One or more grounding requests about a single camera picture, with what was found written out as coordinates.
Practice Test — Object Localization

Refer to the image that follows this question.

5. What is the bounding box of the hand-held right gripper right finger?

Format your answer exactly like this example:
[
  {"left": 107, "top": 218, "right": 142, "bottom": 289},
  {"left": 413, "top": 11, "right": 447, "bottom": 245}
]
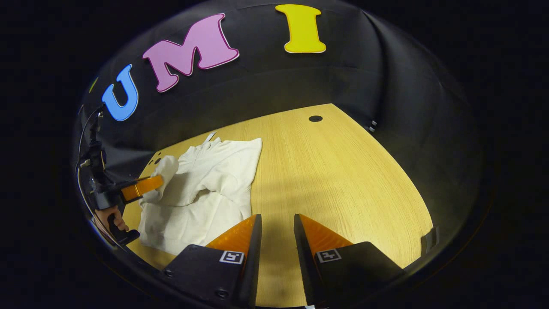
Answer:
[{"left": 294, "top": 213, "right": 406, "bottom": 307}]

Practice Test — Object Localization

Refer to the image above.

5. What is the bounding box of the black backdrop cloth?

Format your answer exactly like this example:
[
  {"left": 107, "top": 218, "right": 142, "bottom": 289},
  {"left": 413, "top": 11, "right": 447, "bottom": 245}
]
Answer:
[{"left": 71, "top": 0, "right": 487, "bottom": 267}]

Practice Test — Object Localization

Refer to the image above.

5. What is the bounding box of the white long-sleeved garment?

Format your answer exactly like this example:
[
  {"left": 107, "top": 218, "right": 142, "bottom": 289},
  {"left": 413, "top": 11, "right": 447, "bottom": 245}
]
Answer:
[{"left": 137, "top": 132, "right": 263, "bottom": 257}]

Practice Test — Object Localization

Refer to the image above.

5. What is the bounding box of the dark grey rectangular object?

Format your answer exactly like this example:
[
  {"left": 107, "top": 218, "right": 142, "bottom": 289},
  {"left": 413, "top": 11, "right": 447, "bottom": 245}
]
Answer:
[{"left": 420, "top": 226, "right": 440, "bottom": 257}]

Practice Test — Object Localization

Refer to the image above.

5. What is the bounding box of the grey cable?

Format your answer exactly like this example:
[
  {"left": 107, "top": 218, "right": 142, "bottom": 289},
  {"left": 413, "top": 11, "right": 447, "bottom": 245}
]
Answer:
[{"left": 76, "top": 106, "right": 119, "bottom": 248}]

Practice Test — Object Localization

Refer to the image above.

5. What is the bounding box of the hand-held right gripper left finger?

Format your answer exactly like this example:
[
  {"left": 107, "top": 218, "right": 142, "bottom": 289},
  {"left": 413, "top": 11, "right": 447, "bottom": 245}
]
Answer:
[{"left": 161, "top": 214, "right": 263, "bottom": 309}]

